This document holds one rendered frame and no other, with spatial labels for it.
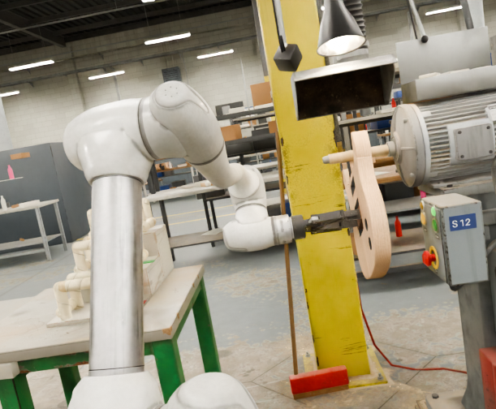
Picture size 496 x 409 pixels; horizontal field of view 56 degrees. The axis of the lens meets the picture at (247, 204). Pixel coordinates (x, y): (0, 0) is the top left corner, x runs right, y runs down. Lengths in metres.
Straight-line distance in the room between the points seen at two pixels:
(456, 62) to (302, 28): 0.95
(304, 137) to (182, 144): 1.43
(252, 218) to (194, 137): 0.52
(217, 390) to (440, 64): 1.21
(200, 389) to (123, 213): 0.36
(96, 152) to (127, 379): 0.43
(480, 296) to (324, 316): 1.13
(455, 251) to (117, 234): 0.78
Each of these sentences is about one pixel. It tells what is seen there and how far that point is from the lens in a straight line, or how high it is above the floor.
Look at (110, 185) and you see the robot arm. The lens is 0.96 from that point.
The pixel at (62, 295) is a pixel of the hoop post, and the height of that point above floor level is 1.01.
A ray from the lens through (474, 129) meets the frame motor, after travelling 1.43.
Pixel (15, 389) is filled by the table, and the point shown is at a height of 0.81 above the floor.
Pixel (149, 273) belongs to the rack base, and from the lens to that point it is 1.51.
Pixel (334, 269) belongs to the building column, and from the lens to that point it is 2.46.
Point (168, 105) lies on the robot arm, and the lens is 0.91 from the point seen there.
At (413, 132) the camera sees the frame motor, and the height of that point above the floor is 1.29.
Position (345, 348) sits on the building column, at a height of 0.19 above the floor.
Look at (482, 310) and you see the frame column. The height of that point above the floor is 0.73.
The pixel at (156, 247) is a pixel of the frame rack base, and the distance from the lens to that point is 1.62.
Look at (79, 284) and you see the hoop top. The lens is 1.41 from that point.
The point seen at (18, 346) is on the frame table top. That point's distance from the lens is 1.42.
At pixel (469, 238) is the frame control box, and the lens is 1.23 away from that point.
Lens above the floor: 1.36
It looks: 8 degrees down
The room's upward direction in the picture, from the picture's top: 10 degrees counter-clockwise
